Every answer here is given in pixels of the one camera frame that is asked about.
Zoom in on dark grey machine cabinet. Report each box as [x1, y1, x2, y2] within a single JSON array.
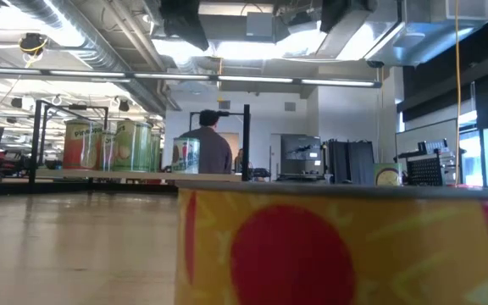
[[280, 134, 324, 175]]

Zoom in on white partition panel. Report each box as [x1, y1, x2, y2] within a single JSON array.
[[395, 118, 459, 158]]

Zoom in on red yellow pineapple can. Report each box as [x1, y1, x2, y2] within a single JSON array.
[[62, 119, 104, 171]]

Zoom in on grey ceiling box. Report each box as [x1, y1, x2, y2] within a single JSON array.
[[246, 11, 277, 40]]

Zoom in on black ceiling fixture yellow wire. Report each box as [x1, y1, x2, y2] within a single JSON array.
[[17, 32, 50, 69]]

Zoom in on black shelf side post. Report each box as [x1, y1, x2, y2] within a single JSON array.
[[241, 103, 252, 183], [28, 99, 44, 186]]

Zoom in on black metal bracket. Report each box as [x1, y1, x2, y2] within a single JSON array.
[[396, 138, 449, 161]]

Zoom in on light green fruit can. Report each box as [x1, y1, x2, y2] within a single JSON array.
[[112, 120, 153, 173]]

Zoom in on black folding panel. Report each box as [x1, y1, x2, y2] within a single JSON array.
[[326, 138, 375, 186]]

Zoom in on thin black background frame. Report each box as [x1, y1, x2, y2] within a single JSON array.
[[187, 109, 245, 170]]

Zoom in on tan door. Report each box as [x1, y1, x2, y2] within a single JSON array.
[[225, 131, 240, 162]]

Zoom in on bright glass window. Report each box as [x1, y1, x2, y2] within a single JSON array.
[[458, 108, 488, 187]]

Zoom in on silver spiral ventilation duct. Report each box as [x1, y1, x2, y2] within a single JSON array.
[[8, 0, 173, 115]]

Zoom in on yellow can red circles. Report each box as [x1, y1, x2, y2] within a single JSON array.
[[175, 181, 488, 305]]

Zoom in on black background station frame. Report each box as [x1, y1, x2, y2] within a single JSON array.
[[40, 103, 110, 166]]

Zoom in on long LED light bar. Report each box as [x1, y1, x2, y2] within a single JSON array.
[[0, 66, 383, 89]]

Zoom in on large rectangular metal duct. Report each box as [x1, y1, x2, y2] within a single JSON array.
[[277, 0, 488, 68]]

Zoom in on wooden shelf board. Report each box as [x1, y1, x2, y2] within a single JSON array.
[[34, 169, 243, 183]]

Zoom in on green can labelled Orange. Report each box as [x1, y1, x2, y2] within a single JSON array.
[[100, 130, 117, 173]]

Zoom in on black perforated panel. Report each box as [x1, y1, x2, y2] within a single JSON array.
[[407, 157, 444, 188]]

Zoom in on green can round fruit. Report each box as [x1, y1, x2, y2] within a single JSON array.
[[373, 162, 404, 188]]

